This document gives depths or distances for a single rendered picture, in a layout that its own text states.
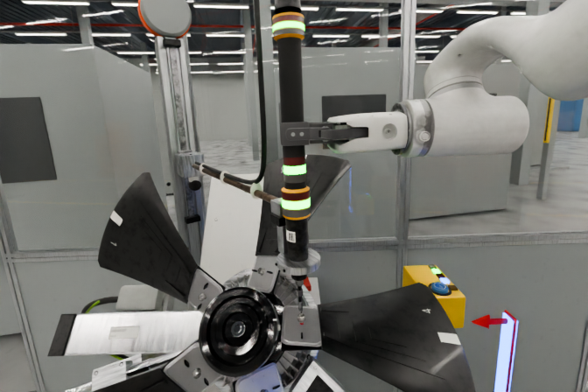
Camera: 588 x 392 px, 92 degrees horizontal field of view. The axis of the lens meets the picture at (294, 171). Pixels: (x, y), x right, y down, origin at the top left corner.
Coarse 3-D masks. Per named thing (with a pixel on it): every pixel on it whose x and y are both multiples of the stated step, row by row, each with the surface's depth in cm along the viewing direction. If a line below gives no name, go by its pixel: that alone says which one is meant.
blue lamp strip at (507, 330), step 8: (504, 312) 48; (512, 320) 46; (504, 328) 48; (512, 328) 46; (504, 336) 48; (504, 344) 48; (504, 352) 48; (504, 360) 48; (504, 368) 48; (496, 376) 50; (504, 376) 48; (496, 384) 51; (504, 384) 49
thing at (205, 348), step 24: (240, 288) 45; (216, 312) 44; (240, 312) 44; (264, 312) 43; (216, 336) 42; (240, 336) 42; (264, 336) 42; (216, 360) 40; (240, 360) 41; (264, 360) 40
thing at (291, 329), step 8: (288, 312) 50; (296, 312) 50; (304, 312) 50; (312, 312) 51; (288, 320) 48; (296, 320) 48; (312, 320) 49; (288, 328) 46; (296, 328) 47; (304, 328) 47; (312, 328) 47; (288, 336) 45; (296, 336) 45; (304, 336) 45; (312, 336) 45; (320, 336) 45; (288, 344) 43; (296, 344) 43; (304, 344) 44; (312, 344) 44; (320, 344) 44
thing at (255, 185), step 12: (264, 96) 48; (264, 108) 48; (264, 120) 48; (264, 132) 49; (264, 144) 49; (264, 156) 50; (264, 168) 51; (240, 180) 60; (252, 180) 55; (252, 192) 54
